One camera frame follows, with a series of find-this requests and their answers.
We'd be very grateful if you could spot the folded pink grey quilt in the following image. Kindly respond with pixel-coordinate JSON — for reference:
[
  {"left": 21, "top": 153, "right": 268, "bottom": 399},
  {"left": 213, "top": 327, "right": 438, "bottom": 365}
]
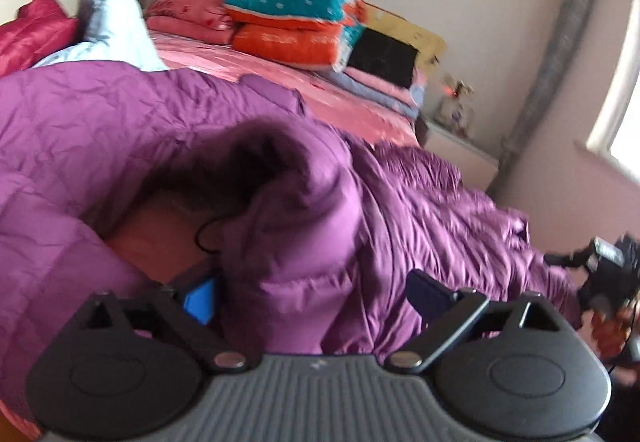
[{"left": 320, "top": 66, "right": 427, "bottom": 120}]

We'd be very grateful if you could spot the teal and orange quilt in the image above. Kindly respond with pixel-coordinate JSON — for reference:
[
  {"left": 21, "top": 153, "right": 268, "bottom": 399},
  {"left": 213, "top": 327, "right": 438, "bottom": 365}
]
[{"left": 222, "top": 0, "right": 368, "bottom": 72}]

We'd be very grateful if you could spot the pink printed blanket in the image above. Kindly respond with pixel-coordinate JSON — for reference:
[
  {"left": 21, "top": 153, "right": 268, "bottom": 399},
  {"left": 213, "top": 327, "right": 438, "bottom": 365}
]
[{"left": 105, "top": 29, "right": 421, "bottom": 283}]

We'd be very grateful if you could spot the black cloth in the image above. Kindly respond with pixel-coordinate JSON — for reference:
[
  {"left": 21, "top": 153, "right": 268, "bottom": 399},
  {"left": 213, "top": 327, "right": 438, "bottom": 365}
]
[{"left": 345, "top": 28, "right": 420, "bottom": 90}]

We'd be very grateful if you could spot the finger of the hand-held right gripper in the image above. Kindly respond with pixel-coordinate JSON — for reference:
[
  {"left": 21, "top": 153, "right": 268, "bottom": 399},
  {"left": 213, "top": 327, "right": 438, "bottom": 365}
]
[{"left": 544, "top": 248, "right": 595, "bottom": 269}]

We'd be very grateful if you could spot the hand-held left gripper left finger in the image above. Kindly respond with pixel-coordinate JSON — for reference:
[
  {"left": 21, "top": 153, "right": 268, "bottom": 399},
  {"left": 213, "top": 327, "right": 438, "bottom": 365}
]
[{"left": 75, "top": 274, "right": 251, "bottom": 373}]

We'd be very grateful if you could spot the grey insulated pipe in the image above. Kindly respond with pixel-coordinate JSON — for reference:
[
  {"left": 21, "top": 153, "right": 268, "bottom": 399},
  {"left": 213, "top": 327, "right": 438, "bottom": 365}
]
[{"left": 502, "top": 0, "right": 598, "bottom": 183}]

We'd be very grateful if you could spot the red down jacket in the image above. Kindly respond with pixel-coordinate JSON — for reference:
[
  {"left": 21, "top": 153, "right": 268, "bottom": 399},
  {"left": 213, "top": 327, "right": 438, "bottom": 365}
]
[{"left": 0, "top": 0, "right": 81, "bottom": 77}]

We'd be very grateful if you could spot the light blue down jacket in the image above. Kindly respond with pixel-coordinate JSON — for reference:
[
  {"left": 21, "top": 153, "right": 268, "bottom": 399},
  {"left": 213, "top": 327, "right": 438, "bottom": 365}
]
[{"left": 32, "top": 0, "right": 168, "bottom": 72}]

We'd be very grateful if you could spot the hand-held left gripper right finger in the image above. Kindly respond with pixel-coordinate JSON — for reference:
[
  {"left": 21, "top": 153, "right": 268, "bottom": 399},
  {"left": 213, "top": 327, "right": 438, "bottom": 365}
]
[{"left": 385, "top": 269, "right": 566, "bottom": 373}]

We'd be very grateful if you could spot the purple down jacket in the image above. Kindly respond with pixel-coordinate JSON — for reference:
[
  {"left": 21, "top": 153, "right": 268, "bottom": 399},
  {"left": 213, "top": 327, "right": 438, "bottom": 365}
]
[{"left": 0, "top": 59, "right": 583, "bottom": 438}]

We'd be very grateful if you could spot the window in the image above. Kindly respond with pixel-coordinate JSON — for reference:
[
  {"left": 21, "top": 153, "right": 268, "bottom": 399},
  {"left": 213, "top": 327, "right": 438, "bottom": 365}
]
[{"left": 585, "top": 0, "right": 640, "bottom": 183}]

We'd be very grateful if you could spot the yellow headboard cover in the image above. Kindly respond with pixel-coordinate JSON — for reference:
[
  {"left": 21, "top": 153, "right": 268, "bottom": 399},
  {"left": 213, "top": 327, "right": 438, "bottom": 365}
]
[{"left": 177, "top": 0, "right": 447, "bottom": 67}]

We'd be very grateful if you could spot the white nightstand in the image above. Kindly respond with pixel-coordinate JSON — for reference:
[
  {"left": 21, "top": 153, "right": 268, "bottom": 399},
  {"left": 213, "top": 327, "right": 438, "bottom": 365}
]
[{"left": 417, "top": 114, "right": 501, "bottom": 195}]

